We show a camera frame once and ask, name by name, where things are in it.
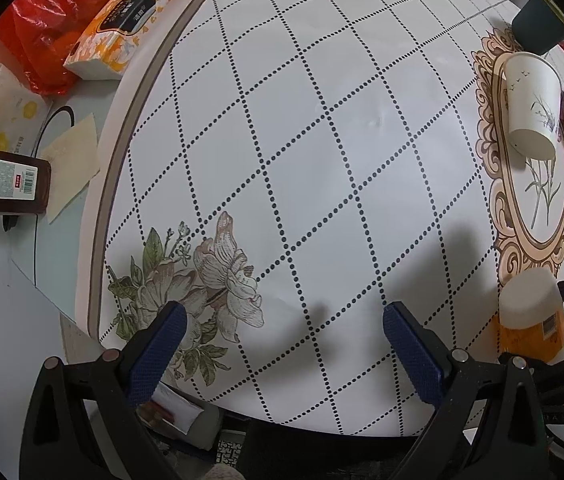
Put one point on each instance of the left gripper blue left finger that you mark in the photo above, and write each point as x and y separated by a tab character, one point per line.
152	349

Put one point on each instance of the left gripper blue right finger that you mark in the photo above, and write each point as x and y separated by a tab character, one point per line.
420	351

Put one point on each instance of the orange cup white base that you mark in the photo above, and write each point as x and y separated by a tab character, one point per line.
532	316

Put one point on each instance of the white paper cup bamboo print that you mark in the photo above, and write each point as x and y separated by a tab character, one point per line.
533	96

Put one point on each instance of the dark green cup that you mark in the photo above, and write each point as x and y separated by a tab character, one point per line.
539	26

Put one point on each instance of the floral checked tablecloth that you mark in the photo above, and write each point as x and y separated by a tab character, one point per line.
297	165

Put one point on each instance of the beige paper napkin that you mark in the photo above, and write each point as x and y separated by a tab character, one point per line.
74	161

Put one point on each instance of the brown sauce bottle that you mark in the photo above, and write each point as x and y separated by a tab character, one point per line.
24	184

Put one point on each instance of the orange tissue pack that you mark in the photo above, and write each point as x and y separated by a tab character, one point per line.
105	48

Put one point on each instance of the red plastic bag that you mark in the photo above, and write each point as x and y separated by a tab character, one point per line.
40	35

